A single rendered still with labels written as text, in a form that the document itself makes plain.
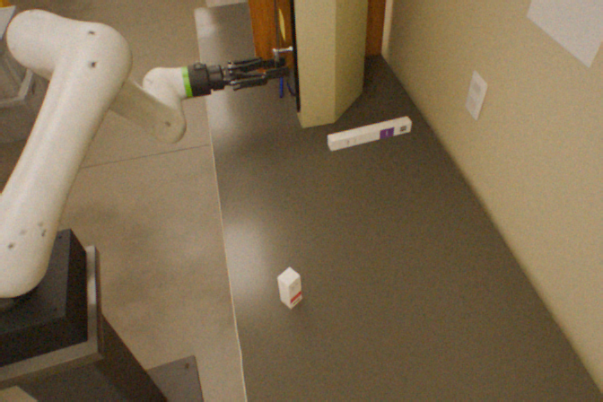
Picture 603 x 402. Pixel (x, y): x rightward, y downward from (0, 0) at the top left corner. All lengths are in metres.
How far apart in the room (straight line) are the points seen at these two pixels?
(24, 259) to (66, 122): 0.25
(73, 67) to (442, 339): 0.91
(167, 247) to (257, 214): 1.28
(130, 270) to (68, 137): 1.64
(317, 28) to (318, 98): 0.23
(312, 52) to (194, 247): 1.39
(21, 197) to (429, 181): 1.01
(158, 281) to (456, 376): 1.66
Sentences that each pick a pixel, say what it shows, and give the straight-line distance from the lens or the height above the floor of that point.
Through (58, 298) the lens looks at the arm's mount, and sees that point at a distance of 1.13.
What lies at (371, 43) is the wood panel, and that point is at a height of 0.99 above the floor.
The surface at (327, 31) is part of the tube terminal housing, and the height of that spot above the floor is 1.26.
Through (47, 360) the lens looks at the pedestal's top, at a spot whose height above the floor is 0.94.
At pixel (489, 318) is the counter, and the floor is 0.94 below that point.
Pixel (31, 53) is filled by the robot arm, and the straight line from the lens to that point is 1.04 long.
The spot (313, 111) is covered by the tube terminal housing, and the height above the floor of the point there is 1.00.
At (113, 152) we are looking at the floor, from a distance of 3.19.
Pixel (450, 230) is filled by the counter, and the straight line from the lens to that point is 1.27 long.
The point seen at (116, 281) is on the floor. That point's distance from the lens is 2.48.
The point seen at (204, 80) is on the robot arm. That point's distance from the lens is 1.40.
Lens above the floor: 1.89
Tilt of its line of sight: 48 degrees down
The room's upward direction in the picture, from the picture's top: 4 degrees counter-clockwise
